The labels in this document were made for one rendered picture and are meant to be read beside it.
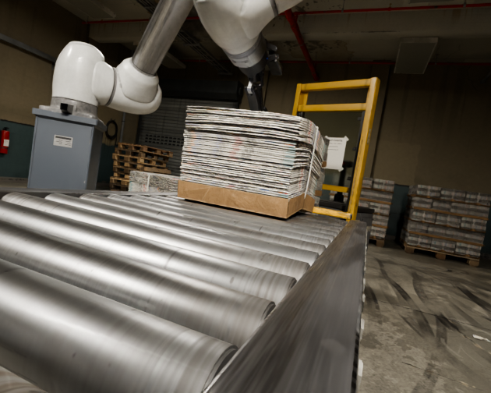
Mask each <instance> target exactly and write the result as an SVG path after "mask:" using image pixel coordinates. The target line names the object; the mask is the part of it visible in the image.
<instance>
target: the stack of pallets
mask: <svg viewBox="0 0 491 393"><path fill-rule="evenodd" d="M125 145H128V146H129V148H128V149H127V148H125ZM122 150H126V152H125V154H122ZM152 151H154V153H153V152H152ZM135 153H137V154H139V155H138V156H136V155H135ZM163 153H167V155H163ZM112 154H113V155H112V159H113V161H114V164H113V170H112V171H114V175H113V177H111V176H110V186H109V188H111V189H110V191H129V186H130V185H129V180H130V177H129V176H130V171H134V170H135V171H138V172H139V171H140V170H139V167H146V166H150V167H151V168H162V169H165V170H168V168H166V163H167V162H168V159H169V157H170V158H173V157H172V156H173V152H170V151H167V150H161V149H157V148H154V147H148V146H144V145H139V144H132V143H121V142H118V147H115V152H114V153H112ZM147 155H148V156H151V158H148V157H147ZM120 156H123V157H124V160H122V159H119V157H120ZM133 158H136V159H137V160H136V161H132V159H133ZM158 158H163V160H158ZM116 159H117V160H116ZM145 161H148V164H147V163H144V162H145ZM120 162H124V163H125V165H120ZM156 162H160V163H161V164H160V165H157V166H156ZM134 165H137V167H133V166H134ZM120 168H124V171H120ZM120 174H123V175H125V177H122V176H120ZM117 179H118V180H122V181H121V182H117ZM116 186H121V188H120V187H116Z"/></svg>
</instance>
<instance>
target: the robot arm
mask: <svg viewBox="0 0 491 393"><path fill-rule="evenodd" d="M301 1H303V0H160V1H159V2H158V4H157V7H156V9H155V11H154V14H153V15H152V17H151V19H150V22H149V23H148V25H147V28H146V29H145V32H144V34H143V36H142V38H141V40H140V42H139V44H138V46H137V48H136V51H135V53H134V55H133V57H132V58H127V59H124V60H123V62H122V63H121V64H119V65H118V66H117V68H114V67H111V66H110V65H109V64H107V63H106V62H104V56H103V55H102V54H101V52H100V51H99V50H98V49H96V48H95V47H94V46H93V45H91V44H88V43H84V42H80V41H71V42H69V43H68V44H67V45H66V46H65V47H64V49H63V50H62V52H61V53H60V55H59V57H58V59H57V61H56V63H55V71H54V75H53V82H52V98H51V104H50V106H45V105H39V109H43V110H48V111H52V112H60V113H64V114H68V115H76V116H80V117H85V118H89V119H96V120H98V121H100V122H102V121H101V120H100V119H99V118H98V117H97V109H98V105H103V106H107V107H109V108H113V109H115V110H118V111H121V112H127V113H131V114H136V115H145V114H150V113H153V112H155V111H156V110H157V109H158V108H159V106H160V104H161V99H162V93H161V88H160V86H159V85H158V83H159V79H158V75H157V70H158V68H159V66H160V65H161V63H162V61H163V59H164V57H165V56H166V54H167V52H168V50H169V48H170V47H171V44H172V42H173V41H174V39H175V37H176V35H177V34H178V32H179V30H180V28H181V26H182V25H183V23H184V22H185V19H186V17H187V16H188V14H189V12H190V10H191V9H192V7H193V5H194V6H195V9H196V11H197V13H198V16H199V18H200V21H201V23H202V24H203V27H204V28H205V30H206V32H207V33H208V34H209V35H210V37H211V39H212V40H213V41H214V42H215V43H216V44H217V45H218V46H220V47H221V48H222V49H223V51H224V53H225V54H226V55H227V56H228V57H229V59H230V60H231V62H232V63H233V64H234V65H235V66H237V67H239V69H240V70H241V71H242V72H243V73H244V74H246V75H247V76H248V80H249V85H248V86H245V92H246V94H247V98H248V102H249V108H250V111H258V112H268V110H267V109H266V107H264V106H263V89H262V87H263V85H264V84H263V76H264V70H265V66H266V65H268V67H269V69H270V72H271V74H272V75H277V76H281V75H282V71H281V68H280V66H279V64H278V62H277V60H276V58H279V54H275V52H276V51H277V46H275V45H272V44H270V43H268V42H267V39H265V38H264V36H263V33H262V29H263V28H264V27H265V26H266V25H267V24H268V23H269V22H270V21H271V20H272V19H273V18H274V17H276V16H277V15H279V14H280V13H282V12H283V11H285V10H287V9H290V8H292V7H293V6H295V5H297V4H299V3H300V2H301ZM267 51H268V52H269V54H267ZM259 81H260V83H257V82H259ZM102 123H103V124H104V122H102Z"/></svg>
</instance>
